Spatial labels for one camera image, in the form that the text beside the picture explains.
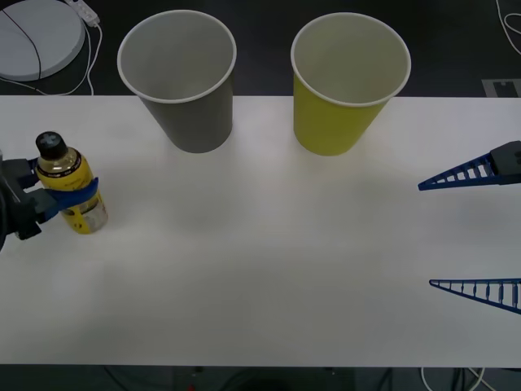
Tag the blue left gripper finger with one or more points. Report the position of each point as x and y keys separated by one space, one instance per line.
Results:
x=30 y=175
x=73 y=197

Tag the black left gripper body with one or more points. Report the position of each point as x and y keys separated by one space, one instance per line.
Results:
x=12 y=212

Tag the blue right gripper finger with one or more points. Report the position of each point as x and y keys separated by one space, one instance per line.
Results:
x=504 y=161
x=441 y=284

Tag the yellow bottle with black cap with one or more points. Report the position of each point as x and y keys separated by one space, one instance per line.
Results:
x=75 y=165

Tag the grey plastic waste bin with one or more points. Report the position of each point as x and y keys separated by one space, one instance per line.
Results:
x=195 y=122

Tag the round pale grey floor disc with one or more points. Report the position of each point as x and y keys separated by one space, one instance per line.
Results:
x=57 y=32

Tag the white power strip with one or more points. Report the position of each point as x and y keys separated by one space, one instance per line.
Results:
x=87 y=12

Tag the yellow-green plastic waste bin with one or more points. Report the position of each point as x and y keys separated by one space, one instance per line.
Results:
x=325 y=122

